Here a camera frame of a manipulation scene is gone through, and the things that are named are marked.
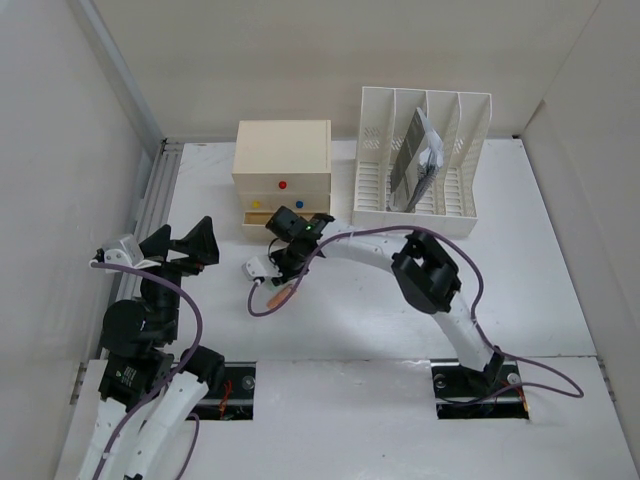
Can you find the aluminium frame rail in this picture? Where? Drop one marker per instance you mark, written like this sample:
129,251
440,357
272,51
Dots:
158,166

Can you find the cream drawer cabinet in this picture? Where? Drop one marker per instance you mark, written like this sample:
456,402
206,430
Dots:
281,163

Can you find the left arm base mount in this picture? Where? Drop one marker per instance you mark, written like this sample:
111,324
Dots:
234,399

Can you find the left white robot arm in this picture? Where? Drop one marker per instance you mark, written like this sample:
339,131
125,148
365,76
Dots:
157,370

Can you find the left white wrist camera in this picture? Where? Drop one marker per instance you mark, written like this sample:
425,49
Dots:
123,250

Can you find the grey setup guide booklet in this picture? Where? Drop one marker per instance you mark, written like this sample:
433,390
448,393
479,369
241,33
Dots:
419,160

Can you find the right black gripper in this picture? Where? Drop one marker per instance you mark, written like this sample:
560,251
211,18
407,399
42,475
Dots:
287,275

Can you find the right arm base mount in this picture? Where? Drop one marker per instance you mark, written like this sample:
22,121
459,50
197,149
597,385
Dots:
457,398

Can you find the green highlighter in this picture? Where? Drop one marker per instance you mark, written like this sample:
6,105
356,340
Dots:
271,286

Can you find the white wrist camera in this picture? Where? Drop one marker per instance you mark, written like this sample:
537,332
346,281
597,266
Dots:
123,250
260,268

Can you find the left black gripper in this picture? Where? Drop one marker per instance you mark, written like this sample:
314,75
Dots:
200,244

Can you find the white file organizer rack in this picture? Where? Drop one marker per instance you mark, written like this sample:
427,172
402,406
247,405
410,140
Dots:
461,119

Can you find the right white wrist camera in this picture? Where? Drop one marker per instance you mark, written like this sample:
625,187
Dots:
260,268

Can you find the orange highlighter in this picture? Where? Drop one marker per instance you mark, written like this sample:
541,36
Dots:
278,298

